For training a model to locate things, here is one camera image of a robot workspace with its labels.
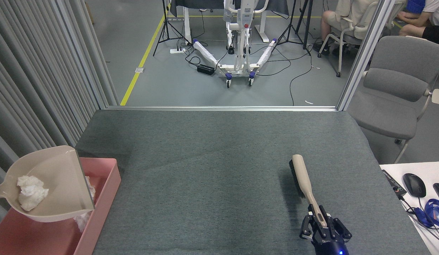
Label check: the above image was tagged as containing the blue plastic crate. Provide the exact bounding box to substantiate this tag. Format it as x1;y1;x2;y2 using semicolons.
406;0;426;14

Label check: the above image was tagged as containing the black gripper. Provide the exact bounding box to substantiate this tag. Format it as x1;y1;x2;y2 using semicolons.
299;205;352;255

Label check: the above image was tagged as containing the grey curtain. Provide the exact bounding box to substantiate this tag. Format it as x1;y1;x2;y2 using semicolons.
0;0;119;231

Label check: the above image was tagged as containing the white office chair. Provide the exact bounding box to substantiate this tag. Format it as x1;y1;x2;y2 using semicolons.
318;2;379;78

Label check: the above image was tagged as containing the silver aluminium rail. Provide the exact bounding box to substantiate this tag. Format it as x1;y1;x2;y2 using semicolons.
106;106;338;112

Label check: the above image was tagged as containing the beige brush with black bristles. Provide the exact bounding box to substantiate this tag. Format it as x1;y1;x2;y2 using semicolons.
289;154;329;228

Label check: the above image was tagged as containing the silver aluminium post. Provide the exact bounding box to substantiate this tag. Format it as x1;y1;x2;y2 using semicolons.
337;0;397;111

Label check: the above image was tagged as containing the blue coiled cable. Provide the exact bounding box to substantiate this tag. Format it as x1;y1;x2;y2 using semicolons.
414;198;439;228

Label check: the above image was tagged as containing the black computer mouse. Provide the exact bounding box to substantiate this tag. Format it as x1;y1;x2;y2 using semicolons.
403;173;427;198

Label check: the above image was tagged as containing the black floor cable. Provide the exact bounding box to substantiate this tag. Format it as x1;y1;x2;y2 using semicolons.
289;53;314;106

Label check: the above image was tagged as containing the white stand on wheels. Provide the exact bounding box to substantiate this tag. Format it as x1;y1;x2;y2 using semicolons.
192;0;278;88

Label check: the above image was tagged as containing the grey office chair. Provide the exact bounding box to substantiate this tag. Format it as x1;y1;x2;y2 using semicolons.
347;35;439;164

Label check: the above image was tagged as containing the white paper ball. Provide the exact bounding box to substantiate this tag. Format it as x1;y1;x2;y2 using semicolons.
73;211;92;232
17;175;45;193
18;188;49;211
85;176;96;202

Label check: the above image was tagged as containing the pink plastic bin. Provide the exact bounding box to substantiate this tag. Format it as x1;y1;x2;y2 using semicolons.
0;158;122;255

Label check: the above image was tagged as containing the seated person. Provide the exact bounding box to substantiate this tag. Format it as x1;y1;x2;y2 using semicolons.
313;0;381;56

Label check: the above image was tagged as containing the beige plastic dustpan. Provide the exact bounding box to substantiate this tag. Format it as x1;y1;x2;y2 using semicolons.
0;145;96;223

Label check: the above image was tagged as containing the person at desk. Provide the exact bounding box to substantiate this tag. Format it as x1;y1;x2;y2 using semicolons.
396;0;439;46

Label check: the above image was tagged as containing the black tripod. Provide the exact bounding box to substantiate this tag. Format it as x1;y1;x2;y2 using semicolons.
153;0;191;56
276;0;312;56

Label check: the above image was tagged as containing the black hub cable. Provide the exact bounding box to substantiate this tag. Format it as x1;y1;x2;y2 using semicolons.
400;197;439;231

